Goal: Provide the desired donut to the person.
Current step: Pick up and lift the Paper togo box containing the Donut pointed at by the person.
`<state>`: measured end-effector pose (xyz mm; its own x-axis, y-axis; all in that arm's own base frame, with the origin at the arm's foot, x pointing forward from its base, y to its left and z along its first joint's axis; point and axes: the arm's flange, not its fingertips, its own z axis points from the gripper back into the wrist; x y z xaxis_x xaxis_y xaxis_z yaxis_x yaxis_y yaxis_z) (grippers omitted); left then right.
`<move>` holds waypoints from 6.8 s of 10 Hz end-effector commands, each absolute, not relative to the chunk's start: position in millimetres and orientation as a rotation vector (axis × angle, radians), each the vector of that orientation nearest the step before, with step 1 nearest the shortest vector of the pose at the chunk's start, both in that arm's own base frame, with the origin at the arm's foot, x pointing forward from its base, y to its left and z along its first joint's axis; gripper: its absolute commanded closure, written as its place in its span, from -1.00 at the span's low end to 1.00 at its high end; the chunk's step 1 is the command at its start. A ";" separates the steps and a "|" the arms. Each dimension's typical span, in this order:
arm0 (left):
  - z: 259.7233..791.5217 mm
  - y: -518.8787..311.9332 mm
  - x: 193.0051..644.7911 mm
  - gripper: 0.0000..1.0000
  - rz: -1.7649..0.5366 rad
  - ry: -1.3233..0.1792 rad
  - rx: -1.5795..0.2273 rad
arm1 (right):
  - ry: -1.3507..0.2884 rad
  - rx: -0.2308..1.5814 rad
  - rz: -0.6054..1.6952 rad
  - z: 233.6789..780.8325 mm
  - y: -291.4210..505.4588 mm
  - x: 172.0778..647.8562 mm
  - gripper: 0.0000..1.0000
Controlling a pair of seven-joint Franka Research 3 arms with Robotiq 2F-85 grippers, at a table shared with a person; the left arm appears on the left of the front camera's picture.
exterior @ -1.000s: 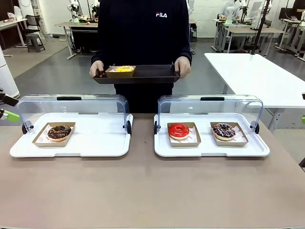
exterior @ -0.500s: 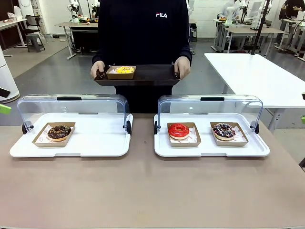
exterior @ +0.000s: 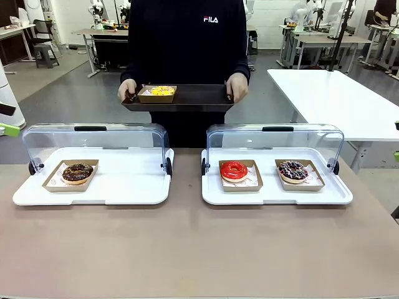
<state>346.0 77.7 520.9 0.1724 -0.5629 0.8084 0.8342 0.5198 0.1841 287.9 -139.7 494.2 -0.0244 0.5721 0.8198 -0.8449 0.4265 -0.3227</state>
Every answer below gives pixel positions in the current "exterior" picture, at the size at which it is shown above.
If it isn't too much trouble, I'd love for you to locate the white background desk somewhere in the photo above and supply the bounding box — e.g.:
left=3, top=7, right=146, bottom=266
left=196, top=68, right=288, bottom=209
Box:
left=0, top=24, right=37, bottom=75

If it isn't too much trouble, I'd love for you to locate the beige top background desk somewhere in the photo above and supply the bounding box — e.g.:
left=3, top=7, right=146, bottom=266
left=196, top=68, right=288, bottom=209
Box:
left=289, top=33, right=373, bottom=71

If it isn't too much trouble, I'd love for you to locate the black equipment cabinet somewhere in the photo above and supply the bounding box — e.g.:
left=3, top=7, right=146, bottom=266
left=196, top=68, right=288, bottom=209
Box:
left=92, top=34, right=130, bottom=71

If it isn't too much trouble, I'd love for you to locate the white display tray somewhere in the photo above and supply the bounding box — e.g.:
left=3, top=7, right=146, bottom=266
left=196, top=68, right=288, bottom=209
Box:
left=12, top=146, right=175, bottom=207
left=201, top=146, right=355, bottom=207

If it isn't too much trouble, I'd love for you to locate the person's left forearm sleeve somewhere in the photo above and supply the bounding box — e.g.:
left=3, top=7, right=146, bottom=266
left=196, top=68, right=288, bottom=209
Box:
left=229, top=52, right=251, bottom=80

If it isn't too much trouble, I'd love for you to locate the person in dark sweater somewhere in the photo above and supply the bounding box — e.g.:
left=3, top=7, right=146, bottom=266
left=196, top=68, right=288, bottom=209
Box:
left=120, top=0, right=251, bottom=149

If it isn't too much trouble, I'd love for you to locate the wooden top background desk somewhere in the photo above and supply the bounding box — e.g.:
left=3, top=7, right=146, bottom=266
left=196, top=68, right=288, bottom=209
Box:
left=71, top=28, right=130, bottom=79

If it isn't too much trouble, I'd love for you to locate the dark brown serving tray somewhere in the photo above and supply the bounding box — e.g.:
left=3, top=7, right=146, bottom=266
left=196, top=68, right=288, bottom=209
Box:
left=120, top=83, right=236, bottom=113

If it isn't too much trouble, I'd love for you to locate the person's left hand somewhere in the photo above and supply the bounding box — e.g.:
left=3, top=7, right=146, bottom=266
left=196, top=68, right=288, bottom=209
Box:
left=224, top=74, right=250, bottom=105

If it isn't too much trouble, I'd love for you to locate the clear display lid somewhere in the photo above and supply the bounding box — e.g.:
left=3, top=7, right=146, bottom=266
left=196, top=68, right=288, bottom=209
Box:
left=206, top=123, right=345, bottom=180
left=21, top=122, right=171, bottom=180

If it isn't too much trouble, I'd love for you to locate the sprinkled chocolate donut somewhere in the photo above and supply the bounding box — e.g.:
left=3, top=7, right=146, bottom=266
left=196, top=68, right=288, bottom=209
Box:
left=274, top=158, right=326, bottom=192

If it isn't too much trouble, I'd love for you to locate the grey step stool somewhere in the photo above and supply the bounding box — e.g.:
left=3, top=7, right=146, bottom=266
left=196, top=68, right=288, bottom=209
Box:
left=33, top=43, right=61, bottom=69

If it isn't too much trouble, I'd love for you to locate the yellow glazed donut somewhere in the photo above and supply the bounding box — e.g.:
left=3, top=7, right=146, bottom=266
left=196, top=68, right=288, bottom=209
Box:
left=150, top=85, right=176, bottom=97

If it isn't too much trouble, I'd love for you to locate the purple sprinkled donut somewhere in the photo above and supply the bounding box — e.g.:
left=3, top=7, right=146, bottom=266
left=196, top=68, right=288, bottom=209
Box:
left=277, top=159, right=308, bottom=184

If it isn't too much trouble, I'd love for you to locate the black and white background robot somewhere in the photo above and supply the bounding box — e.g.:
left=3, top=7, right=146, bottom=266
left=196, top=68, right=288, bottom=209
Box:
left=120, top=0, right=131, bottom=25

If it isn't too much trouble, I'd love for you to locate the white plastic bag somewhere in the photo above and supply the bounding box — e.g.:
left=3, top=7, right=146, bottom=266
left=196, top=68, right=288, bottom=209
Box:
left=9, top=7, right=29, bottom=27

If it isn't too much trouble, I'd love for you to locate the person's right hand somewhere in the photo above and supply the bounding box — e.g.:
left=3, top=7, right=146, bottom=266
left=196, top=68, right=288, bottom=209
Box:
left=117, top=78, right=138, bottom=102

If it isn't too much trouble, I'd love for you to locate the person's right forearm sleeve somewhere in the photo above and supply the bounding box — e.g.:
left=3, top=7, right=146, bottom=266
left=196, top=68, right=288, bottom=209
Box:
left=120, top=52, right=141, bottom=85

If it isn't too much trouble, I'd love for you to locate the white side table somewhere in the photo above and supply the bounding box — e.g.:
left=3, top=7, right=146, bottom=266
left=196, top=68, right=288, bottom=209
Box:
left=267, top=68, right=399, bottom=175

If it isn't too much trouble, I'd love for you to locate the red donut in box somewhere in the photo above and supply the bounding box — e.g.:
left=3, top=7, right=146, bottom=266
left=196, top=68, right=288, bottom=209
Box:
left=218, top=159, right=264, bottom=193

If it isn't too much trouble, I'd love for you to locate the black tripod pole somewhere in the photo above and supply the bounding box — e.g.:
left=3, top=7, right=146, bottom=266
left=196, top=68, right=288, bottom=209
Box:
left=326, top=0, right=357, bottom=73

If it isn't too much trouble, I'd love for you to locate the white cylindrical pillar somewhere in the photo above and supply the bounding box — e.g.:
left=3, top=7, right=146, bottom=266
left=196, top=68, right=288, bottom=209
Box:
left=0, top=59, right=27, bottom=130

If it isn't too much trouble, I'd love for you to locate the background person dark top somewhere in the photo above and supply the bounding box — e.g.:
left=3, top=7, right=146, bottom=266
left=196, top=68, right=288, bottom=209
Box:
left=373, top=0, right=398, bottom=25

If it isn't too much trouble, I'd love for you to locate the chocolate glazed donut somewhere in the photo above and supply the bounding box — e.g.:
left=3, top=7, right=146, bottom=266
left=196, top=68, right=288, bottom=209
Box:
left=61, top=163, right=95, bottom=186

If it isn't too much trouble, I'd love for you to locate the black office chair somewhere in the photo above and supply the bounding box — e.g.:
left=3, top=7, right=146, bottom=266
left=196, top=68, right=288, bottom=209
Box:
left=32, top=19, right=62, bottom=46

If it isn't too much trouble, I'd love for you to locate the red glazed donut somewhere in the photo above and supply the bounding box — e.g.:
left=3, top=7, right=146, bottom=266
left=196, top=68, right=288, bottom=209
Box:
left=219, top=160, right=249, bottom=183

